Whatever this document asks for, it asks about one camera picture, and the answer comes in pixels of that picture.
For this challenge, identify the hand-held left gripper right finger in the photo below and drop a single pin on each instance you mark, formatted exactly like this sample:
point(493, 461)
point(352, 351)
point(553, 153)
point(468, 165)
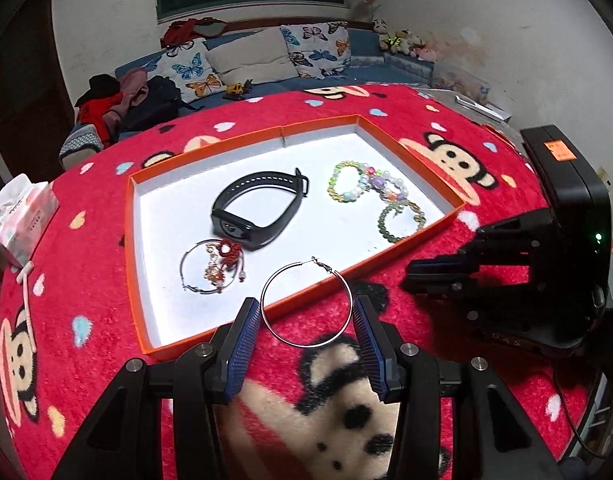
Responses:
point(369, 345)

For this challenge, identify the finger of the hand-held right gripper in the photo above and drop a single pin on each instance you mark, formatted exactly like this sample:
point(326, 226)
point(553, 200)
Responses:
point(436, 287)
point(436, 263)

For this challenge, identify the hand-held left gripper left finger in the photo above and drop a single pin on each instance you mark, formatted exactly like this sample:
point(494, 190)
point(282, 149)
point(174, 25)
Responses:
point(241, 345)

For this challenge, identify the silver hoop earring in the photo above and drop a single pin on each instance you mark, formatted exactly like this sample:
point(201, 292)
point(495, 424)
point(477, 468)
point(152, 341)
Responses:
point(262, 304)

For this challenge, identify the thin silver bangle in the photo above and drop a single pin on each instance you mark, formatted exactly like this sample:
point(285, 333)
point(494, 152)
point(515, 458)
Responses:
point(192, 288)

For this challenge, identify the orange cardboard box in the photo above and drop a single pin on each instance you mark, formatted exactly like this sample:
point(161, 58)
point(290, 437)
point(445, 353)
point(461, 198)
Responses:
point(161, 285)

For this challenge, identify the black smart band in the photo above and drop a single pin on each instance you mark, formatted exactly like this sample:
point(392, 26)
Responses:
point(236, 230)

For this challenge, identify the flat white box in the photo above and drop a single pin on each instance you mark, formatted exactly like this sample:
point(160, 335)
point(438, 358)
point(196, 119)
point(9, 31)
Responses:
point(479, 107)

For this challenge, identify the clear plastic storage box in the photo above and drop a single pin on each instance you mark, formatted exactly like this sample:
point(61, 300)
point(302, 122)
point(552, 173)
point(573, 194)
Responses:
point(464, 82)

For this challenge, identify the red monkey print blanket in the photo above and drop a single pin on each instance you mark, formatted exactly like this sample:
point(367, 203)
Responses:
point(86, 285)

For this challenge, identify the pink plush toy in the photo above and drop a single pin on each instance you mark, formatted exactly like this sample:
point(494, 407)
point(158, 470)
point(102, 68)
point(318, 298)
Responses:
point(426, 54)

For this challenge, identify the plush bear with yellow vest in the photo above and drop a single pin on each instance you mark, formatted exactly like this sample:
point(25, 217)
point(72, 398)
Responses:
point(396, 42)

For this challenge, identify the butterfly print pillow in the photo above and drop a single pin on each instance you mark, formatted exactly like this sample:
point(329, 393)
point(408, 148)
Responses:
point(186, 67)
point(316, 50)

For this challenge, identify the white panda plush toy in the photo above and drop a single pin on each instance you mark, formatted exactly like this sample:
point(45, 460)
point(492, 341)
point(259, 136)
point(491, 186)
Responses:
point(380, 25)

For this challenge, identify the pink tissue box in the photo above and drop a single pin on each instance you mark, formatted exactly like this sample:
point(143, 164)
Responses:
point(26, 220)

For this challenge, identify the yellow toy excavator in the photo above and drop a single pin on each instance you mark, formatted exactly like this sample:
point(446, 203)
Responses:
point(236, 90)

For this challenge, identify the black backpack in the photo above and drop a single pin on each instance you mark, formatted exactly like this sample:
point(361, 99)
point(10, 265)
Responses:
point(154, 102)

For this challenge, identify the grey knit cloth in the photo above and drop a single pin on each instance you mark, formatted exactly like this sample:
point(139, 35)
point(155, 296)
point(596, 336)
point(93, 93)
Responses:
point(81, 142)

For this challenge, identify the pile of clothes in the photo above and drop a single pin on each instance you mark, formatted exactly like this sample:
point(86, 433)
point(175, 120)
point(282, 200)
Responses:
point(111, 102)

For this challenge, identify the plain white pillow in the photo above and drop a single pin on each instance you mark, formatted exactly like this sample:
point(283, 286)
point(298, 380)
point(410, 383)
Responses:
point(251, 57)

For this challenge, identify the red cloth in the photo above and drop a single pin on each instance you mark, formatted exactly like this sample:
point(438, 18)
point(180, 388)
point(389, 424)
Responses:
point(186, 30)

